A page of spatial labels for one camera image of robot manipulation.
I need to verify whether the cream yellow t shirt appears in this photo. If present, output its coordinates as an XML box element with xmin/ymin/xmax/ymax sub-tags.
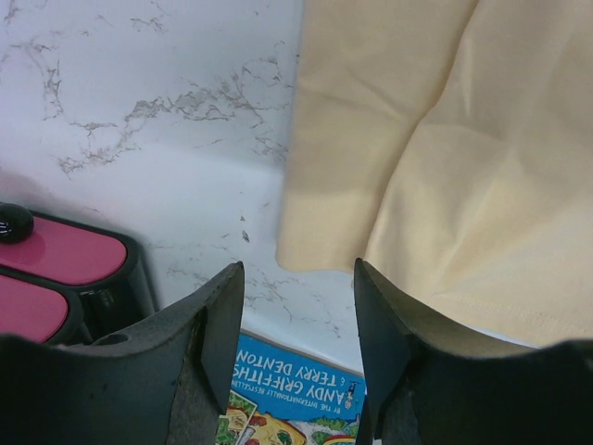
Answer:
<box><xmin>276</xmin><ymin>1</ymin><xmax>592</xmax><ymax>347</ymax></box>

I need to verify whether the blue paperback book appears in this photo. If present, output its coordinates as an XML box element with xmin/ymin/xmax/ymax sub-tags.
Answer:
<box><xmin>215</xmin><ymin>334</ymin><xmax>366</xmax><ymax>445</ymax></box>

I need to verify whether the black and pink box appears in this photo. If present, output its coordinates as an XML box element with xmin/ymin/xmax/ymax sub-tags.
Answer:
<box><xmin>1</xmin><ymin>202</ymin><xmax>157</xmax><ymax>345</ymax></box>

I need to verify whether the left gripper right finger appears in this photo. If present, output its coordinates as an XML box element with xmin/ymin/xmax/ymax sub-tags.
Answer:
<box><xmin>354</xmin><ymin>260</ymin><xmax>592</xmax><ymax>444</ymax></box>

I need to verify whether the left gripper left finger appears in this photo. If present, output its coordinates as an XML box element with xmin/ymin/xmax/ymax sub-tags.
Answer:
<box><xmin>1</xmin><ymin>262</ymin><xmax>245</xmax><ymax>444</ymax></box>

